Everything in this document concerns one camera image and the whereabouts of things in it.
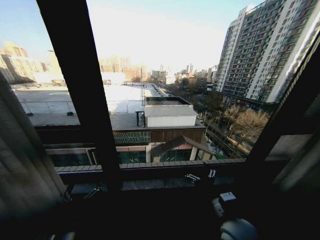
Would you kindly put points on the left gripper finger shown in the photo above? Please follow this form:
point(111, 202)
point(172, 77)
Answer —
point(93, 192)
point(67, 193)

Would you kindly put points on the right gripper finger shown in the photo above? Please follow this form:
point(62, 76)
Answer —
point(212, 173)
point(193, 177)

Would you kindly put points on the beige fabric curtain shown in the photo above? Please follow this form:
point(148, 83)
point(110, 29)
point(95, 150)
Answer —
point(297, 155)
point(22, 160)

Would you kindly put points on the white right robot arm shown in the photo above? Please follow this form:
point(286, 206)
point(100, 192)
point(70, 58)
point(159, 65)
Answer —
point(235, 225)

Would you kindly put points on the brick ledge outside window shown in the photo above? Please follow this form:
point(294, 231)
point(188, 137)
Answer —
point(160, 165)

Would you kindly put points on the low building with white shed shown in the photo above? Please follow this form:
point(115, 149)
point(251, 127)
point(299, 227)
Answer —
point(165, 130)

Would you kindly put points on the bare brown street trees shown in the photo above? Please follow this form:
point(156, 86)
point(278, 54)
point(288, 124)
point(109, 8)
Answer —
point(247, 122)

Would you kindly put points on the wide flat grey rooftop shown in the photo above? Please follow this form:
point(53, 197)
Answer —
point(75, 105)

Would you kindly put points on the orange distant high-rise buildings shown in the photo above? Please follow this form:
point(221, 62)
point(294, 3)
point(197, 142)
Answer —
point(125, 68)

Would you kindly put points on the tall grey apartment tower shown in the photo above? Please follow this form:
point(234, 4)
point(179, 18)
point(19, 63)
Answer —
point(260, 52)

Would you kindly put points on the beige distant apartment blocks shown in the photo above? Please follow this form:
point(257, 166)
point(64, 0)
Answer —
point(22, 65)

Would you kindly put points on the black window frame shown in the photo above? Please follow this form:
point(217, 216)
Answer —
point(75, 62)

